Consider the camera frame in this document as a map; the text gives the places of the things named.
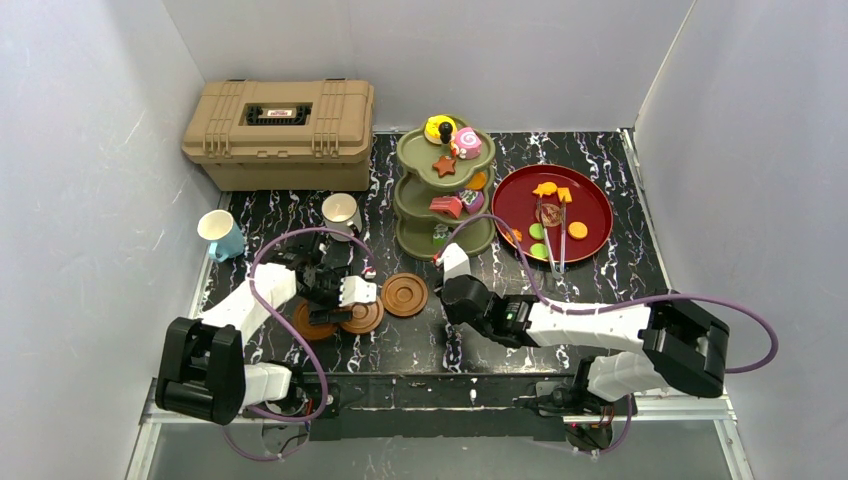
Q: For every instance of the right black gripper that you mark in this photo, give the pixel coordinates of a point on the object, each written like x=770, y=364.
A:
x=454, y=291

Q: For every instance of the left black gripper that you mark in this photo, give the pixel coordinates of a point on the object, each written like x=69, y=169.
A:
x=324, y=288

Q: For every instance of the green layered cake slice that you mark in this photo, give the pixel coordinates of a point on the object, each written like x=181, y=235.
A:
x=440, y=235

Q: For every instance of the red layered cake slice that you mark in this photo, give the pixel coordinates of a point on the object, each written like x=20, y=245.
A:
x=450, y=206

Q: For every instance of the purple cake slice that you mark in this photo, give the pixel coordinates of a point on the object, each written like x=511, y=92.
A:
x=472, y=200

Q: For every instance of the green three-tier dessert stand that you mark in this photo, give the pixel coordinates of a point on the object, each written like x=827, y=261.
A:
x=447, y=177

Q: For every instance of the blue mug cream interior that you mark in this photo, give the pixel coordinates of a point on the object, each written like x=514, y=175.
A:
x=223, y=235

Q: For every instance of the orange tart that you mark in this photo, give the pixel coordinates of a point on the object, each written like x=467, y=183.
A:
x=478, y=182

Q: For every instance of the star shaped cookie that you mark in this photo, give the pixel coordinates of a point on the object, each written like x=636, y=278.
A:
x=444, y=166

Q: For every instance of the pink swirl roll cake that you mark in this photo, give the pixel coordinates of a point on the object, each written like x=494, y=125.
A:
x=466, y=144

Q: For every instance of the yellow frosted donut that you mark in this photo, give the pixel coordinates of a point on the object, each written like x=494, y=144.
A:
x=440, y=129

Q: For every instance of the brown wooden coaster stack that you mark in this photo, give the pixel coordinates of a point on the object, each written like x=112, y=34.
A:
x=301, y=321

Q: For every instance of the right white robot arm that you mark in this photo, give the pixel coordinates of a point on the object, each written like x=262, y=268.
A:
x=663, y=344

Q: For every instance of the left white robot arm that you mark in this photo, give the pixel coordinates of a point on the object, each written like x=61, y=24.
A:
x=203, y=372

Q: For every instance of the small round yellow cookie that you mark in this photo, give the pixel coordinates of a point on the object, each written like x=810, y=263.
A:
x=515, y=235

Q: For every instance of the green macaron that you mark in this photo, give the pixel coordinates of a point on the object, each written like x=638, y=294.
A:
x=536, y=231
x=539, y=251

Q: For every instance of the dark red round tray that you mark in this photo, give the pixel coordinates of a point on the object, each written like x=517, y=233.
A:
x=514, y=202

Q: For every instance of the tan plastic toolbox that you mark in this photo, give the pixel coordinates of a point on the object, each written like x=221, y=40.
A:
x=253, y=136

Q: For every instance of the round orange flat cookie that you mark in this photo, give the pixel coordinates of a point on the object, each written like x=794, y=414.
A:
x=577, y=230

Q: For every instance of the yellow fish shaped cookie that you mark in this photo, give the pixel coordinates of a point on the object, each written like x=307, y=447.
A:
x=545, y=189

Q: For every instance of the yellow square cracker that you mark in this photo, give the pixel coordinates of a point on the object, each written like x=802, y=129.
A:
x=564, y=195

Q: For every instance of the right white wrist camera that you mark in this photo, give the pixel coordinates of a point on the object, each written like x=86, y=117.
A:
x=452, y=261

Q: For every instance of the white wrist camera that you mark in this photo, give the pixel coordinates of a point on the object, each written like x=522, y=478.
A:
x=356, y=290
x=452, y=261

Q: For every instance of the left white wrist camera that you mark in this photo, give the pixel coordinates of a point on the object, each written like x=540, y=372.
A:
x=356, y=290

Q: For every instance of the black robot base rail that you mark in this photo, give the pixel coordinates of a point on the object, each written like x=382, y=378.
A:
x=378, y=405

